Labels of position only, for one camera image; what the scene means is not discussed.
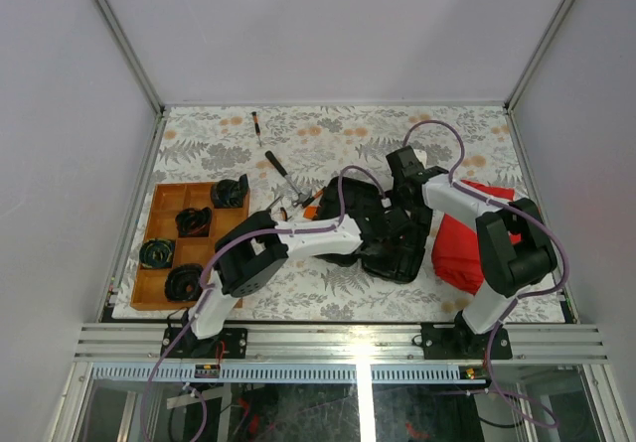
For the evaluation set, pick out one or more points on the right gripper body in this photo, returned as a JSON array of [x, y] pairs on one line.
[[411, 209]]

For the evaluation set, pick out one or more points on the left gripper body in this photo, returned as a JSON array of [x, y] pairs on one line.
[[385, 251]]

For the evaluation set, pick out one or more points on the black plastic tool case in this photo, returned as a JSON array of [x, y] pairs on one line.
[[363, 199]]

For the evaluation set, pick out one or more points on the small precision screwdriver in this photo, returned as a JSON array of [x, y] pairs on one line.
[[256, 127], [312, 198]]

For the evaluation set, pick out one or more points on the claw hammer black handle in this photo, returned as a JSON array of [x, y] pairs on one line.
[[303, 198]]

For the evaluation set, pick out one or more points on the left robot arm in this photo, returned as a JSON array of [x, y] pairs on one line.
[[248, 257]]

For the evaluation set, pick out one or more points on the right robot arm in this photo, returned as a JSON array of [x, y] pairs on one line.
[[515, 249]]

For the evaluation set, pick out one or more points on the red cloth bag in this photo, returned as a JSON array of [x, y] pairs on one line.
[[455, 254]]

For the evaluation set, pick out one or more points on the dark patterned rolled cloth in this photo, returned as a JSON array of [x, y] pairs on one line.
[[229, 193]]

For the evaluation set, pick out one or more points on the wooden compartment tray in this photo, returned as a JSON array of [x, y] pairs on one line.
[[182, 231]]

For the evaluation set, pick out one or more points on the aluminium front rail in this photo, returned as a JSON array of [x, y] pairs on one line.
[[331, 353]]

